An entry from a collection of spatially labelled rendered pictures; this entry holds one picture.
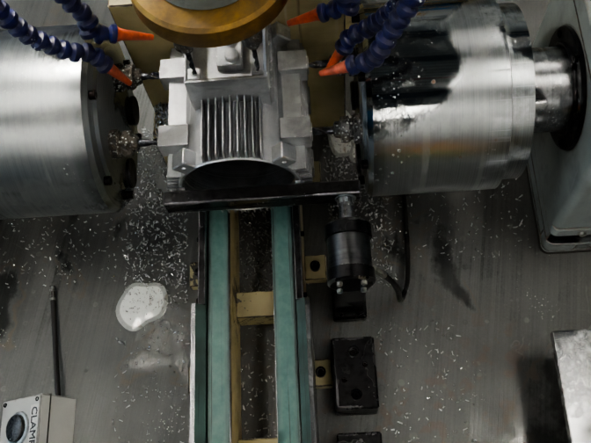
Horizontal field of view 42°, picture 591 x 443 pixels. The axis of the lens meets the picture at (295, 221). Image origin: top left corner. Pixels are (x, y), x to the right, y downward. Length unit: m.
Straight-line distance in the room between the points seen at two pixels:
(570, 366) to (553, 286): 0.19
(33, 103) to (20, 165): 0.08
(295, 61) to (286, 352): 0.38
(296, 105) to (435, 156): 0.19
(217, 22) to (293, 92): 0.23
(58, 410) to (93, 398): 0.27
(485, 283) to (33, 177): 0.66
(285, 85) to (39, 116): 0.31
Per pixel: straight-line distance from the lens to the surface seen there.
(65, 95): 0.95
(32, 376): 1.23
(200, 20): 0.81
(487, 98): 0.92
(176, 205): 1.00
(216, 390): 1.03
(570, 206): 1.09
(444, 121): 0.91
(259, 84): 0.94
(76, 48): 0.92
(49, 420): 0.91
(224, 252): 1.08
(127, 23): 1.05
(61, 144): 0.95
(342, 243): 0.94
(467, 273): 1.19
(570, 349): 1.07
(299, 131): 0.97
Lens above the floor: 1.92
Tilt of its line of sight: 68 degrees down
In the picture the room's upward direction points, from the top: 9 degrees counter-clockwise
